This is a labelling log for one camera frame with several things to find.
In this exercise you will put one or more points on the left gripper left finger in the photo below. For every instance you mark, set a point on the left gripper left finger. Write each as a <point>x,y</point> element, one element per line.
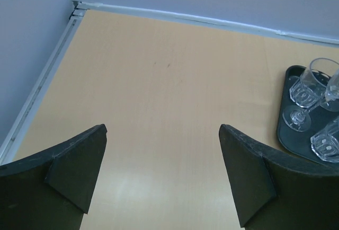
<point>53,189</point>

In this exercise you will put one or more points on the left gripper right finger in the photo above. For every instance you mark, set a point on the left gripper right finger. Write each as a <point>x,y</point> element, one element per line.
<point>274,190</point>

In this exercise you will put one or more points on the large faceted tumbler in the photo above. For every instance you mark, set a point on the large faceted tumbler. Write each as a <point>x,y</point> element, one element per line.
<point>325,142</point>

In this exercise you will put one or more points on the clear wine glass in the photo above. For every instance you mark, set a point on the clear wine glass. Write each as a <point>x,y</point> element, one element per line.
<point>298,118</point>

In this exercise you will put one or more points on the faceted tumbler glass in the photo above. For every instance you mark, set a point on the faceted tumbler glass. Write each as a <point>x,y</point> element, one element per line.
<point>311,85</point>

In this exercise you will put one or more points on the etched stemmed glass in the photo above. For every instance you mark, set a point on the etched stemmed glass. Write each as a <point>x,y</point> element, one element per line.
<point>331,105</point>

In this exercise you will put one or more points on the black plastic tray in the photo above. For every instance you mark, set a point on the black plastic tray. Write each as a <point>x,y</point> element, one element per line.
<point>299,142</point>

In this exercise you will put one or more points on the aluminium table frame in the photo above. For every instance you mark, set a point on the aluminium table frame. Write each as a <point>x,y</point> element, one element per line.
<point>162,83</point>

